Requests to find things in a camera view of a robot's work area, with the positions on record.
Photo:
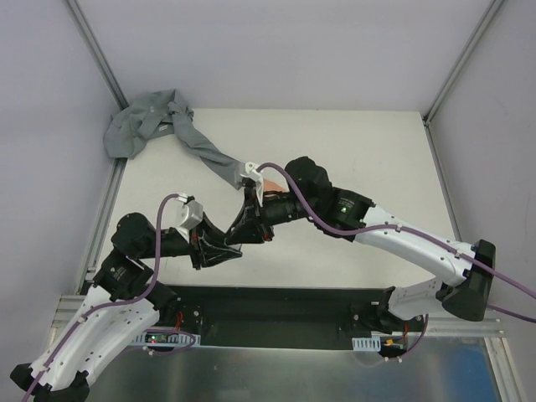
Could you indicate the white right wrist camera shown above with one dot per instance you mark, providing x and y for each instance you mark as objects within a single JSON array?
[{"x": 251, "y": 170}]

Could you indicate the mannequin hand with pink nails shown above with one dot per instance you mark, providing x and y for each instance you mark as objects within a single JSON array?
[{"x": 271, "y": 188}]

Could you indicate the white cable duct right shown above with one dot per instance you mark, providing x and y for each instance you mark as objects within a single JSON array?
[{"x": 371, "y": 344}]

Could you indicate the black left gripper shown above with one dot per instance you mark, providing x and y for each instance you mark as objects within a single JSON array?
[{"x": 195, "y": 249}]

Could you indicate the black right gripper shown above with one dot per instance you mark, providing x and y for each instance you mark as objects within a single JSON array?
[{"x": 257, "y": 213}]

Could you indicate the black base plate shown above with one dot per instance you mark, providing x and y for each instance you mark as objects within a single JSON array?
[{"x": 294, "y": 318}]

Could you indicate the white cable duct left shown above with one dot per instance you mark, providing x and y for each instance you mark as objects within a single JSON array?
[{"x": 165, "y": 339}]

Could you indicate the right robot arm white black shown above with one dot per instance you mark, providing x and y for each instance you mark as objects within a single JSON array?
[{"x": 461, "y": 273}]

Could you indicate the aluminium frame post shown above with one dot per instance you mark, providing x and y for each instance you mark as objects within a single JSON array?
[
  {"x": 92, "y": 44},
  {"x": 484, "y": 23}
]

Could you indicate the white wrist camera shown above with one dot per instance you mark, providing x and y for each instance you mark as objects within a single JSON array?
[
  {"x": 251, "y": 170},
  {"x": 189, "y": 215}
]

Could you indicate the aluminium frame post right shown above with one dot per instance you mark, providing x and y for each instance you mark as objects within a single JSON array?
[{"x": 484, "y": 23}]

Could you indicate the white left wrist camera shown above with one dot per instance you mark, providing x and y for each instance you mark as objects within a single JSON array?
[{"x": 189, "y": 215}]

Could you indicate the aluminium frame post left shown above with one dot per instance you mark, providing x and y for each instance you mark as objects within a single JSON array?
[{"x": 92, "y": 44}]

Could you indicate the grey shirt with sleeve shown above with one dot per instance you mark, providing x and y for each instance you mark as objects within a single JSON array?
[{"x": 166, "y": 113}]

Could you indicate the white cable duct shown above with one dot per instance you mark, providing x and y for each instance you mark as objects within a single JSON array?
[
  {"x": 165, "y": 339},
  {"x": 371, "y": 344}
]

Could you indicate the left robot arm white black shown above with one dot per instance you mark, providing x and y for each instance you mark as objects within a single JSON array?
[{"x": 124, "y": 300}]

